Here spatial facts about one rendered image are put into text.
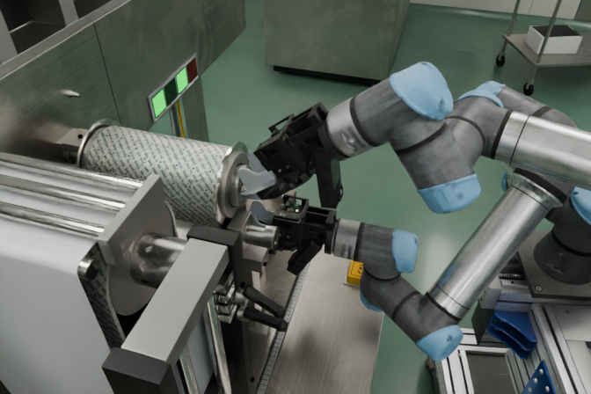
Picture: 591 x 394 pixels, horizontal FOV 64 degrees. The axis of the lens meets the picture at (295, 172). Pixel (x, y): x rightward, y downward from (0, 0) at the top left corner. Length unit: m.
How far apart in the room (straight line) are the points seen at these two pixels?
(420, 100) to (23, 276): 0.47
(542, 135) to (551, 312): 0.80
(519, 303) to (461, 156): 0.85
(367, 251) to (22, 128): 0.62
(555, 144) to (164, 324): 0.53
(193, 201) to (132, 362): 0.43
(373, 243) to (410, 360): 1.26
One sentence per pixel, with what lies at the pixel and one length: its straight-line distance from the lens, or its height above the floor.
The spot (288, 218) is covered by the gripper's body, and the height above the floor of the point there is 1.16.
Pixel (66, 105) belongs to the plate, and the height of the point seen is 1.33.
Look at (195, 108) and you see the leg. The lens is 1.79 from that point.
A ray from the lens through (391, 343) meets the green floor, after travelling 2.12.
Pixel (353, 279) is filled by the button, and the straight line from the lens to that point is 1.11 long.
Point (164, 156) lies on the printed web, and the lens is 0.81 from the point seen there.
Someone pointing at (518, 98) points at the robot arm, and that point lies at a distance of 0.95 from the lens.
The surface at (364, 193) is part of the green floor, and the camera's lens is 2.71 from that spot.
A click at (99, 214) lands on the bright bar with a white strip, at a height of 1.44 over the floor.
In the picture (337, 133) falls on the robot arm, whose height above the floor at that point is 1.43.
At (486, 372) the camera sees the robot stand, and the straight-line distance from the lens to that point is 1.90.
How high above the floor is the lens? 1.78
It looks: 39 degrees down
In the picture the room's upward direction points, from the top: straight up
